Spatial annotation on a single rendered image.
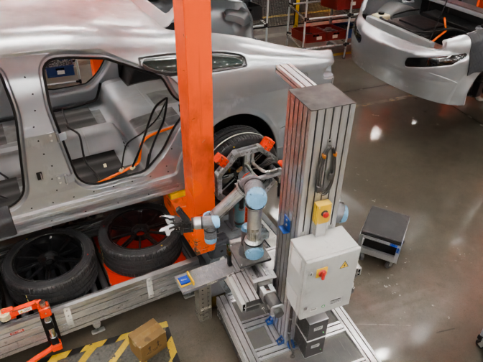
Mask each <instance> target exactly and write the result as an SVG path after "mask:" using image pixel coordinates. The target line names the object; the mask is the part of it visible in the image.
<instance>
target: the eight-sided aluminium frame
mask: <svg viewBox="0 0 483 362"><path fill-rule="evenodd" d="M255 152H261V153H263V154H264V155H265V156H266V157H272V158H273V159H275V160H276V162H278V158H277V157H276V156H275V155H274V154H272V153H271V152H269V151H267V150H265V149H264V147H263V146H262V145H261V144H258V143H257V144H252V145H249V146H246V147H241V148H238V149H233V150H232V151H231V152H230V154H229V155H228V156H227V159H228V160H229V163H228V164H227V165H226V166H225V168H223V167H221V166H219V167H218V168H217V169H216V171H215V172H214V187H215V196H216V197H217V199H218V200H220V201H222V200H223V199H224V198H225V197H226V196H225V195H223V194H222V176H223V175H224V174H225V173H226V171H227V170H228V169H229V168H230V166H232V164H233V163H234V162H235V161H236V159H237V158H238V157H242V156H244V155H248V154H251V153H255ZM275 168H276V167H275V166H274V165H273V164H271V165H270V170H273V169H275ZM275 182H276V180H275V179H274V178H273V177H272V178H269V179H267V180H266V181H265V182H264V189H265V192H266V193H267V191H268V190H269V189H270V188H271V187H272V186H273V185H274V184H275Z"/></svg>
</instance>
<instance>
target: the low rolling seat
mask: <svg viewBox="0 0 483 362"><path fill-rule="evenodd" d="M409 220H410V216H409V215H404V214H402V213H397V212H395V211H391V210H387V209H384V208H380V207H377V206H374V205H373V206H372V207H371V209H370V211H369V214H368V216H367V218H366V220H365V222H364V225H363V227H362V230H361V233H360V235H359V241H358V245H359V246H360V247H361V251H360V254H359V258H360V260H363V259H364V254H368V255H370V256H374V257H377V258H379V259H383V260H385V261H387V262H386V263H385V267H386V268H390V267H391V266H392V264H393V263H395V264H396V263H397V259H398V256H399V254H400V249H401V247H402V245H403V244H404V243H405V242H404V237H405V234H406V230H407V228H408V224H409Z"/></svg>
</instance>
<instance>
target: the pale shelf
mask: <svg viewBox="0 0 483 362"><path fill-rule="evenodd" d="M232 272H236V270H235V268H234V267H233V266H231V267H228V265H227V258H225V259H222V260H219V261H216V262H213V263H211V264H208V265H205V266H202V267H200V268H197V269H194V270H192V271H189V273H190V275H191V276H192V278H193V280H194V283H195V285H194V286H193V284H192V282H191V284H190V285H188V286H185V287H182V288H181V287H180V285H179V283H178V281H177V279H178V278H179V277H183V276H185V275H187V272H186V273H184V274H180V275H178V276H176V277H175V281H176V283H177V285H178V286H179V288H180V291H181V292H182V293H183V295H185V294H188V293H190V292H194V291H196V290H198V289H201V288H204V287H207V286H208V285H211V284H214V283H217V282H220V281H222V280H224V279H226V275H227V276H228V275H231V273H232Z"/></svg>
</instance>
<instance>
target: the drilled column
mask: <svg viewBox="0 0 483 362"><path fill-rule="evenodd" d="M194 292H195V313H196V315H197V317H198V319H199V320H200V322H203V321H205V320H208V319H211V318H212V305H211V285H208V286H207V287H204V288H201V289H198V290H196V291H194ZM209 316H210V317H209ZM203 319H204V320H203Z"/></svg>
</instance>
